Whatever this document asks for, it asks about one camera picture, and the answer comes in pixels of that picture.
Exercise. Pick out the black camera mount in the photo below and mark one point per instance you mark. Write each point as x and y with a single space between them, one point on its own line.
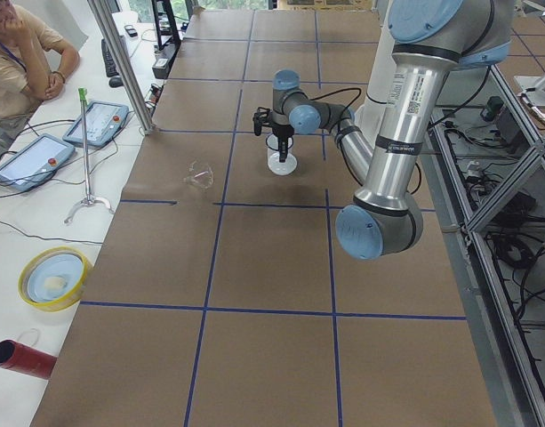
261 119

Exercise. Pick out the clear plastic funnel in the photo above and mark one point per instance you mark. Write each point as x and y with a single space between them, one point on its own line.
199 175

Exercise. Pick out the black keyboard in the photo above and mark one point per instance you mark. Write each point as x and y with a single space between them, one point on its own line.
109 64

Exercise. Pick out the yellow tape roll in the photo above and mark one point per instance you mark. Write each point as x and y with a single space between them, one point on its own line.
54 280

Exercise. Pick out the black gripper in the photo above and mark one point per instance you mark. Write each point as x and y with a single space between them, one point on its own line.
282 132

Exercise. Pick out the seated person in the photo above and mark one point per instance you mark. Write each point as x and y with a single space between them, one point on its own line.
35 62

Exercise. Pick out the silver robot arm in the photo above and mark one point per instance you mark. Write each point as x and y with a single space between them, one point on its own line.
426 40

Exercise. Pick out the aluminium frame post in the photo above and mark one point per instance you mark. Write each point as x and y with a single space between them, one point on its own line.
108 29

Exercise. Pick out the teach pendant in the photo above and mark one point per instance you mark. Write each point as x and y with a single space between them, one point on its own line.
36 163
103 121

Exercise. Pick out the black computer mouse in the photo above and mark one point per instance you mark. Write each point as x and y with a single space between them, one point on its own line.
115 82

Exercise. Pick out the red cylinder can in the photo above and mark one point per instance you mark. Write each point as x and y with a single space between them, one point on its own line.
23 359

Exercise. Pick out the near teach pendant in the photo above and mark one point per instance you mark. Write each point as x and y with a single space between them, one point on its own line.
36 163

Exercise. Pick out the far teach pendant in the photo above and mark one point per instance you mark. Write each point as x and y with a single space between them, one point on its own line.
103 121

